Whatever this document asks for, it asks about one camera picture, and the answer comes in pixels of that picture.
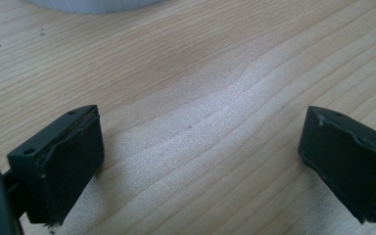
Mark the white ribbed round container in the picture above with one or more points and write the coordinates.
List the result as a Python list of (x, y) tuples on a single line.
[(94, 5)]

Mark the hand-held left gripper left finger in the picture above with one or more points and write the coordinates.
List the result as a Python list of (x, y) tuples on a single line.
[(65, 163)]

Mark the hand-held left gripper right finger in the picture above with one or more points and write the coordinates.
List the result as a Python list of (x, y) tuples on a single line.
[(349, 160)]

